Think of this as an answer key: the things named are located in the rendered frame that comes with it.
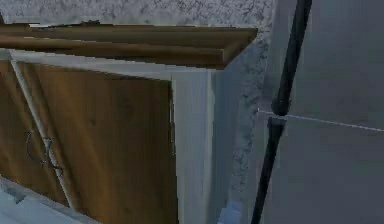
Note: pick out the brown wooden kitchen cupboard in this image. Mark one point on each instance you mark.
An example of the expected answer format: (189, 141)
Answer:
(110, 140)

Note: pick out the grey fridge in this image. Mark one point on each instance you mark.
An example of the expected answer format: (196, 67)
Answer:
(333, 100)

